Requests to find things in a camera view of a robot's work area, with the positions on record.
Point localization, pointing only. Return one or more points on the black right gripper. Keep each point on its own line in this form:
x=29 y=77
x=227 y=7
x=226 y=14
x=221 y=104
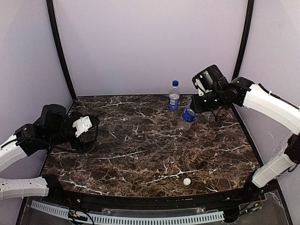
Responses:
x=198 y=106

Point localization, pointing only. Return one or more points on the black front frame rail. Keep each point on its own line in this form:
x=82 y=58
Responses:
x=227 y=200

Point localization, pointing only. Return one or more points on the blue label Pocari bottle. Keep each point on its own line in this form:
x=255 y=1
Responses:
x=187 y=118

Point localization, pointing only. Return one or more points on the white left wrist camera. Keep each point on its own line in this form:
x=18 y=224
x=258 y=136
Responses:
x=82 y=125

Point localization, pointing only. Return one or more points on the white slotted cable duct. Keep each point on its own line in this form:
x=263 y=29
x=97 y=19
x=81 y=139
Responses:
x=194 y=216

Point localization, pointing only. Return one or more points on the black left corner frame post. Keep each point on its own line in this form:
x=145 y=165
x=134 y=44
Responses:
x=59 y=49

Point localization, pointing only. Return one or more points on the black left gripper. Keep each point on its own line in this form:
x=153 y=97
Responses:
x=78 y=142

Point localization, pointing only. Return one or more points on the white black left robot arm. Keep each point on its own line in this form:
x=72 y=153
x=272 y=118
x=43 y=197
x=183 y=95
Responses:
x=54 y=129

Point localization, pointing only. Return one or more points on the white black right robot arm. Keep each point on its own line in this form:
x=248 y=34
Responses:
x=215 y=91

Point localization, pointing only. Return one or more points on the white bottle cap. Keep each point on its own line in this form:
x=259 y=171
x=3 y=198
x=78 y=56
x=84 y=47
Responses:
x=187 y=181

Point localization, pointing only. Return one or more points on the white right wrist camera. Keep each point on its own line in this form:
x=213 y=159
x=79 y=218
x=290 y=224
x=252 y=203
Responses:
x=198 y=85

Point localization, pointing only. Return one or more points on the black right corner frame post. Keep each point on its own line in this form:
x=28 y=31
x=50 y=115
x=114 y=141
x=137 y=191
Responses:
x=244 y=38

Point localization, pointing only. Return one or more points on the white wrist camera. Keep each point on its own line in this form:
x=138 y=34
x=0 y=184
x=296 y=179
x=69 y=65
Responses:
x=198 y=85
x=82 y=125

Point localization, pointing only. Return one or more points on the blue cap water bottle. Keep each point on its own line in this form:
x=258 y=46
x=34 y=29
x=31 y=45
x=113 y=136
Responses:
x=174 y=96

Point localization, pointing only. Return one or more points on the black corner frame post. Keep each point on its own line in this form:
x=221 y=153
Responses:
x=244 y=38
x=59 y=49

